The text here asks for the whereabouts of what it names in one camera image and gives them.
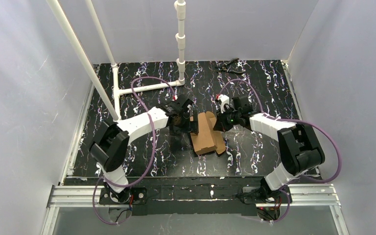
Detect brown cardboard paper box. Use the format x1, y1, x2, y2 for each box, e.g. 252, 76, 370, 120
190, 111, 226, 155

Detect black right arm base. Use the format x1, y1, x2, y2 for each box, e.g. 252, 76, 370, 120
233, 183, 292, 223

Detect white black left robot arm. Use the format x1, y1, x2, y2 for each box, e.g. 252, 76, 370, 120
89, 95, 198, 193

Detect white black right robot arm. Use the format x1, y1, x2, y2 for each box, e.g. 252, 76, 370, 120
213, 94, 325, 195

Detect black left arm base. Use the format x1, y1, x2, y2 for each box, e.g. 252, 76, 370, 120
99, 184, 147, 205

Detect black pliers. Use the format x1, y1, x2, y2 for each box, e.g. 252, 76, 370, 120
215, 58, 245, 75

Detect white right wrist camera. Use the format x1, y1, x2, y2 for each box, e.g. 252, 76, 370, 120
216, 94, 230, 113

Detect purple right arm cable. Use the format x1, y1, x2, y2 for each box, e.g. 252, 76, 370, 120
218, 78, 343, 224

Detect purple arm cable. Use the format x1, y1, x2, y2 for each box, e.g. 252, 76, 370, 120
92, 76, 177, 226
218, 78, 343, 224

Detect white PVC pipe frame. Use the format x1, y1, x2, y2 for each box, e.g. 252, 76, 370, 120
46, 0, 188, 121

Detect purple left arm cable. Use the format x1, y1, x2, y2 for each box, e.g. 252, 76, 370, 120
92, 76, 177, 226

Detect aluminium rail frame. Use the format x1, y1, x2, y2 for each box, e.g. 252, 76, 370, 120
40, 81, 342, 235

